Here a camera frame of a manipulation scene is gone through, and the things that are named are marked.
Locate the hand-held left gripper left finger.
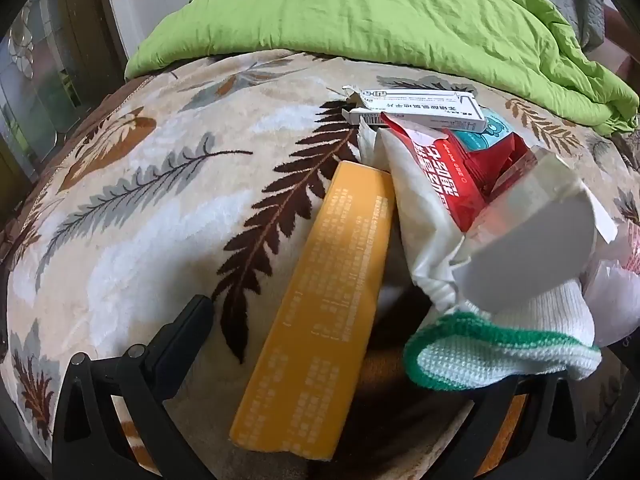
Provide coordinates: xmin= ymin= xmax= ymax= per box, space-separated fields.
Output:
xmin=51 ymin=295 xmax=216 ymax=480

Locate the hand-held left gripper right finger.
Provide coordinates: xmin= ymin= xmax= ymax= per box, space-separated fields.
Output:
xmin=465 ymin=372 xmax=603 ymax=480

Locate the white sock green trim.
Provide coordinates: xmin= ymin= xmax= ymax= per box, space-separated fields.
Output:
xmin=404 ymin=280 xmax=603 ymax=391

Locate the yellow cardboard box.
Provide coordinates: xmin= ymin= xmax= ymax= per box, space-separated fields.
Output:
xmin=229 ymin=160 xmax=397 ymax=462

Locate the white packet red label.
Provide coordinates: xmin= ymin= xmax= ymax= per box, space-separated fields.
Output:
xmin=357 ymin=112 xmax=488 ymax=313

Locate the teal packet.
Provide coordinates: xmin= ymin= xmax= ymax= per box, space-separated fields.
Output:
xmin=457 ymin=112 xmax=516 ymax=153

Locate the white medicine box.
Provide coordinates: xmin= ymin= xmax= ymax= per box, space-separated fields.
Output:
xmin=341 ymin=86 xmax=491 ymax=134

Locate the leaf print blanket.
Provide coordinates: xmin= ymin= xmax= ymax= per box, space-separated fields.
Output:
xmin=0 ymin=50 xmax=640 ymax=480

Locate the pink white plastic bag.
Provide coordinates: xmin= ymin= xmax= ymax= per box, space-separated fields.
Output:
xmin=582 ymin=230 xmax=640 ymax=346

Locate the red crumpled wrapper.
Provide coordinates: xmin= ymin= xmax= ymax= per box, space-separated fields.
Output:
xmin=462 ymin=132 xmax=540 ymax=201

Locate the wooden glass door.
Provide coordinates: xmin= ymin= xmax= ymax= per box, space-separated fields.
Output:
xmin=0 ymin=0 xmax=126 ymax=201

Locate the green quilt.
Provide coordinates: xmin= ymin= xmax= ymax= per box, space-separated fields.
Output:
xmin=124 ymin=0 xmax=640 ymax=137

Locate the grey pillow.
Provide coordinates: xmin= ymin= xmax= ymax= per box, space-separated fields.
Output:
xmin=515 ymin=0 xmax=608 ymax=53

